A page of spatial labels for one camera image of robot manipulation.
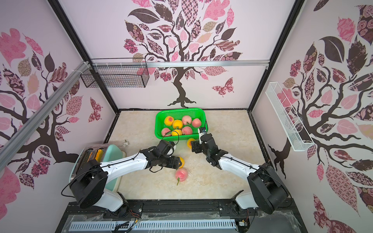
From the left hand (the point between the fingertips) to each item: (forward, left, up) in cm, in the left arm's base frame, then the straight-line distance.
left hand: (175, 166), depth 85 cm
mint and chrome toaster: (+3, +39, +11) cm, 41 cm away
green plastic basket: (+42, 0, +1) cm, 42 cm away
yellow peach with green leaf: (+33, 0, +1) cm, 33 cm away
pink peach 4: (+24, -7, +3) cm, 25 cm away
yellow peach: (+2, -4, +1) cm, 5 cm away
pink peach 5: (+25, +9, +2) cm, 27 cm away
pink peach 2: (+36, -7, +2) cm, 36 cm away
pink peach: (-6, -4, +2) cm, 7 cm away
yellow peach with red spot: (+35, +7, +2) cm, 36 cm away
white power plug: (+18, +35, -2) cm, 39 cm away
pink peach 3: (+32, -14, +2) cm, 35 cm away
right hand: (+13, -13, +7) cm, 19 cm away
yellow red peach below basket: (+16, -9, +2) cm, 18 cm away
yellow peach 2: (+23, +1, +2) cm, 23 cm away
